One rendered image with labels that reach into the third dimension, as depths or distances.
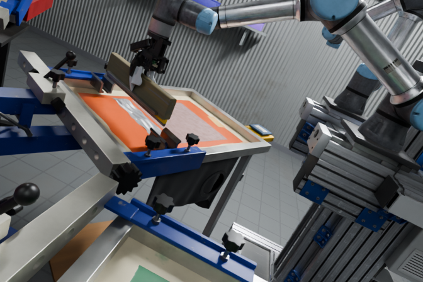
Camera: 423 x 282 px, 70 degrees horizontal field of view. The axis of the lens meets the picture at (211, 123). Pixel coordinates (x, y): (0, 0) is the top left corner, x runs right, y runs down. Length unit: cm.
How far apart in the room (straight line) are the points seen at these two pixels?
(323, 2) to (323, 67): 344
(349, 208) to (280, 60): 321
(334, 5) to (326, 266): 116
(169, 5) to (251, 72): 339
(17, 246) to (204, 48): 403
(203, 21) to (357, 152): 68
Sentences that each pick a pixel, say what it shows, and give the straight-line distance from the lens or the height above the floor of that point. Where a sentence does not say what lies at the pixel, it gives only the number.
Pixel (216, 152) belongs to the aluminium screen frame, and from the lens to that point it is 109.
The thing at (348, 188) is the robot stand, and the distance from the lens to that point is 119.
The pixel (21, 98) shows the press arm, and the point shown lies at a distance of 92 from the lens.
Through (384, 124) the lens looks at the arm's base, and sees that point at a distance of 115.
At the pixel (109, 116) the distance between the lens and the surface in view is 114.
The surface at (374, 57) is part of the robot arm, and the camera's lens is 97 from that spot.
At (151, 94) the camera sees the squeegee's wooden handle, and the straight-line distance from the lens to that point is 100.
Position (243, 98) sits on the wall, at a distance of 437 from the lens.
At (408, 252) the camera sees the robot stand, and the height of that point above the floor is 88.
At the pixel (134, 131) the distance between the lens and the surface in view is 109.
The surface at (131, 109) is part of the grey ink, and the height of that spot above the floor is 96.
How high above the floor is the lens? 144
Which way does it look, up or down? 20 degrees down
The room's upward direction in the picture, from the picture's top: 24 degrees clockwise
